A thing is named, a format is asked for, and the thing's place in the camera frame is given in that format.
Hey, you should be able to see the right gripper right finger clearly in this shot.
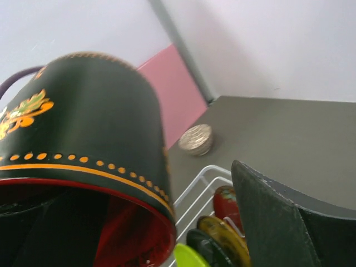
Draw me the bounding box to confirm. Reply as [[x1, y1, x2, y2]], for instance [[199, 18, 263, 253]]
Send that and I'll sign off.
[[231, 160, 355, 266]]

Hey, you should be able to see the red floral bowl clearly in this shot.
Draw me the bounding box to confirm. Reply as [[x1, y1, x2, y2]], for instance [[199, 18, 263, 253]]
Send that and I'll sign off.
[[213, 185, 244, 235]]

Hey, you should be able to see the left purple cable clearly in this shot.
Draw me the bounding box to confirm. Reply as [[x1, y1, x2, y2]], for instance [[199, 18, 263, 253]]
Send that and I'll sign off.
[[0, 65, 47, 98]]

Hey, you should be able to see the black skull mug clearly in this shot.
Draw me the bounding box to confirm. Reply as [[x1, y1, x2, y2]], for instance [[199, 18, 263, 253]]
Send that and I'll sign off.
[[1, 52, 176, 266]]

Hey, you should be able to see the pink binder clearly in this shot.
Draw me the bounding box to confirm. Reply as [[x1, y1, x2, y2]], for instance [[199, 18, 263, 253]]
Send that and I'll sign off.
[[139, 45, 207, 149]]

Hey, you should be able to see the black gold plate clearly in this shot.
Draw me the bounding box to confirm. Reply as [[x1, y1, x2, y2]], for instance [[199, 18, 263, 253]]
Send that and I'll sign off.
[[196, 216, 252, 266]]

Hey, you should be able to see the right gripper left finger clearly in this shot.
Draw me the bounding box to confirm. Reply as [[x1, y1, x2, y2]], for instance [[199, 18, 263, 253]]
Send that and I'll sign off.
[[1, 191, 109, 266]]

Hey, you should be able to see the patterned small bowl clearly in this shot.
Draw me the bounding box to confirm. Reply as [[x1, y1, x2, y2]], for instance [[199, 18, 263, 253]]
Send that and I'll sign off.
[[178, 124, 213, 156]]

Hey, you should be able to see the lime green plate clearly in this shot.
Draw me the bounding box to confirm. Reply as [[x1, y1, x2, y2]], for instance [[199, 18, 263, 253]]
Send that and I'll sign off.
[[174, 243, 211, 267]]

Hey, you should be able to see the white wire dish rack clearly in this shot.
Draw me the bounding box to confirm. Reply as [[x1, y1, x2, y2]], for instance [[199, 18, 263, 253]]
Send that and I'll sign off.
[[166, 164, 237, 267]]

